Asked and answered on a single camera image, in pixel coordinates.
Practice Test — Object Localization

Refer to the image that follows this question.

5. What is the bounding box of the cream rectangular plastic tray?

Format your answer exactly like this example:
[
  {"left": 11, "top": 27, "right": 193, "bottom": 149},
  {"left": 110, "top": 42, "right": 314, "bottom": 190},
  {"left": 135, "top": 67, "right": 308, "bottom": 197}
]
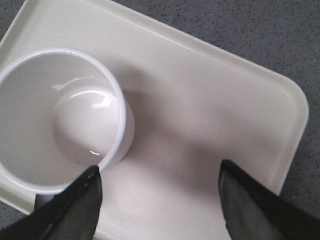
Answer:
[{"left": 0, "top": 0, "right": 309, "bottom": 240}]

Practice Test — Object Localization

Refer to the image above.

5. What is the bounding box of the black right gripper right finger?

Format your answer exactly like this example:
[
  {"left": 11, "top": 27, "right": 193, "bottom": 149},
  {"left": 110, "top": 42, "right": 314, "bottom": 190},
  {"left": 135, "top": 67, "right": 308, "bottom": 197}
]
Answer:
[{"left": 218, "top": 159, "right": 320, "bottom": 240}]

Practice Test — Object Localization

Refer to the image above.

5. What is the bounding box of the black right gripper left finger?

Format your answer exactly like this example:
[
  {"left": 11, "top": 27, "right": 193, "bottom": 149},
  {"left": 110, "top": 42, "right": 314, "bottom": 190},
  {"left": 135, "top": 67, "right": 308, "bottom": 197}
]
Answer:
[{"left": 0, "top": 165, "right": 103, "bottom": 240}]

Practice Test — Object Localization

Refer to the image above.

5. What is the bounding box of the white smiley mug black handle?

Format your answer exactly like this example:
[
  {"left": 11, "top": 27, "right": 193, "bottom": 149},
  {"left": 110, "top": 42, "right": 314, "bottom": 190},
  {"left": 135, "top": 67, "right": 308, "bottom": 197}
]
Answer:
[{"left": 0, "top": 47, "right": 135, "bottom": 195}]

